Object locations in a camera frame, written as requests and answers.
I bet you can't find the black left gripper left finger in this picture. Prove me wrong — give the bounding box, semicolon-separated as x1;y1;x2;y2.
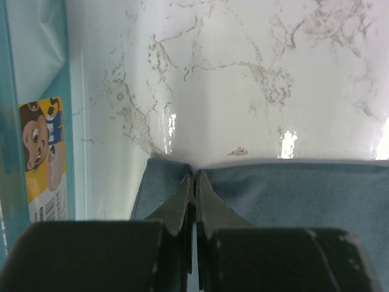
1;175;193;291

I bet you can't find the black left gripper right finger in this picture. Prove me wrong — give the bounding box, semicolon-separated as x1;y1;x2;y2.
195;172;383;291

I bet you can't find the grey-blue t-shirt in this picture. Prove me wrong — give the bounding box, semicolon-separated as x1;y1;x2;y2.
129;157;389;292

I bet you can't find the yellow cartoon sticker label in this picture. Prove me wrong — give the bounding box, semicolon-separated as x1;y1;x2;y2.
19;97;67;222

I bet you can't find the teal plastic bin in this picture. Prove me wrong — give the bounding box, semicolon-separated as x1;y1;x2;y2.
1;1;75;261

